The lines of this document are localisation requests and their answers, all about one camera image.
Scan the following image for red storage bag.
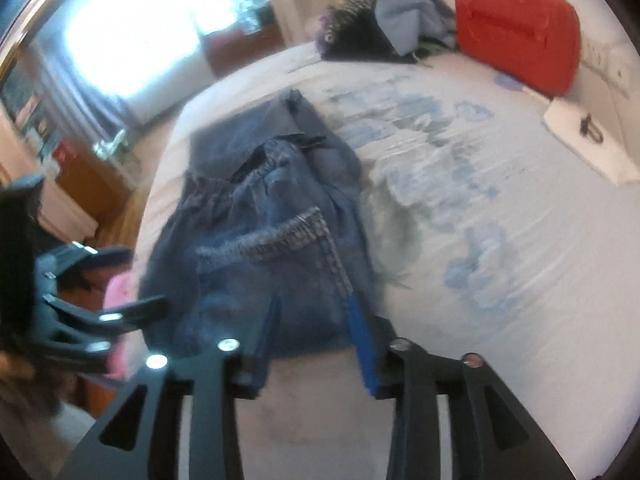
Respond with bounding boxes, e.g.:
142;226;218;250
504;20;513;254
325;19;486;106
454;0;582;96

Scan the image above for bright window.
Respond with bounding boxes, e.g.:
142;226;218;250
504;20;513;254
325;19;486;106
63;0;272;99

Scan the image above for floral white bed sheet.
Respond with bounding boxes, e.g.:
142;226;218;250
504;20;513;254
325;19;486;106
134;44;639;479

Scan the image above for white paper with clip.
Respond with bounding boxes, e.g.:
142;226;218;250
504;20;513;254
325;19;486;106
544;99;639;186

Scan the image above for dark patterned garment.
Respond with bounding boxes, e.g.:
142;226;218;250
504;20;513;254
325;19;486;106
316;0;435;64

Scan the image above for blue denim jeans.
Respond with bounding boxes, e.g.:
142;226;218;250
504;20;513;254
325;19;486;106
136;88;386;361

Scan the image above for grey-blue garment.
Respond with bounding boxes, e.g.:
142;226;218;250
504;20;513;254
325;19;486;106
374;0;457;55

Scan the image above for person's left hand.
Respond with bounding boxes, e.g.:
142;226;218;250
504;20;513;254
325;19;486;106
1;350;76;417

